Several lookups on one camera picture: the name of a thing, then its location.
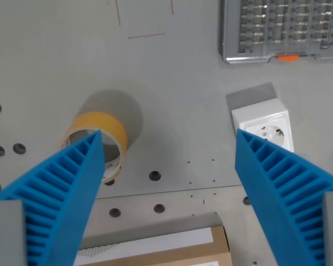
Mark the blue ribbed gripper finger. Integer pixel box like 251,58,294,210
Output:
0,129,105,266
234,129,333,266

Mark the brown cardboard box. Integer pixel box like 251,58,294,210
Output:
73,225,234,266

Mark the yellow tape roll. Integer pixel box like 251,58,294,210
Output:
58,111,128,184

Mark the grey screw organizer box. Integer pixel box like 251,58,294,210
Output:
218,0,333,64

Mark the white wall socket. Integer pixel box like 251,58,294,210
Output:
231,101,295,154

